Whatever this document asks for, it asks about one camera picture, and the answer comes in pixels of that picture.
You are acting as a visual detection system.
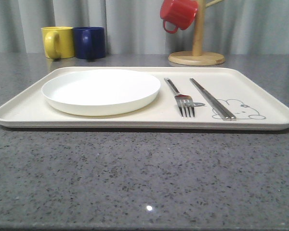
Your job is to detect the silver metal fork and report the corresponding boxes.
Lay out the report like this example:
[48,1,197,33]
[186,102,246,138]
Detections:
[164,77,196,118]

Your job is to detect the yellow mug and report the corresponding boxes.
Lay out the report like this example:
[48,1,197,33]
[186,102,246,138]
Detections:
[41,26,75,59]

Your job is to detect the dark blue mug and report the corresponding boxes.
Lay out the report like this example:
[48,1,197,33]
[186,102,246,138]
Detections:
[72,26,106,60]

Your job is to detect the grey curtain backdrop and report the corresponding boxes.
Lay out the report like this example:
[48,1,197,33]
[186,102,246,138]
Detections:
[0,0,289,54]

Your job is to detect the white round plate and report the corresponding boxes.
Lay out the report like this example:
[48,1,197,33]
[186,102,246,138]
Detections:
[41,69,161,116]

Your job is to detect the red ribbed mug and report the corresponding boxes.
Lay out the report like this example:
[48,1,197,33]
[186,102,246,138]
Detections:
[160,0,198,34]

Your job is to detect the wooden mug tree stand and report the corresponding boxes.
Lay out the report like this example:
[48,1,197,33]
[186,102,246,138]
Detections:
[168,0,225,66]

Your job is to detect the cream rabbit serving tray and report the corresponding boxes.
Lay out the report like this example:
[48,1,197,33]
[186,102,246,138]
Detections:
[0,66,289,130]

